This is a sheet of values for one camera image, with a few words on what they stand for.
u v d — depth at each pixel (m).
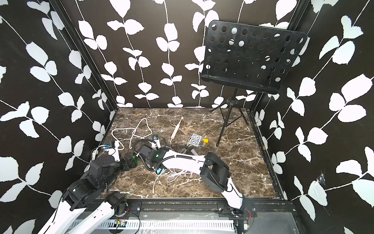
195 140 0.98
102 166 0.48
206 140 1.00
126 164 0.60
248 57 0.64
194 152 0.94
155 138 0.73
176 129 1.07
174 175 0.85
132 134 1.04
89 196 0.45
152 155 0.62
